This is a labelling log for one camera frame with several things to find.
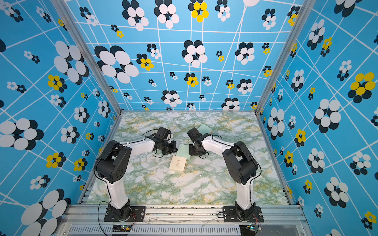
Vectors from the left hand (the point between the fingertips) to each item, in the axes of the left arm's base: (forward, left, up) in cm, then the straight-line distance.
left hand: (180, 149), depth 96 cm
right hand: (-2, -9, -1) cm, 9 cm away
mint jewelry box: (-2, -2, +1) cm, 3 cm away
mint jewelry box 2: (+16, -16, 0) cm, 23 cm away
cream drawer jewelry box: (-11, +1, 0) cm, 11 cm away
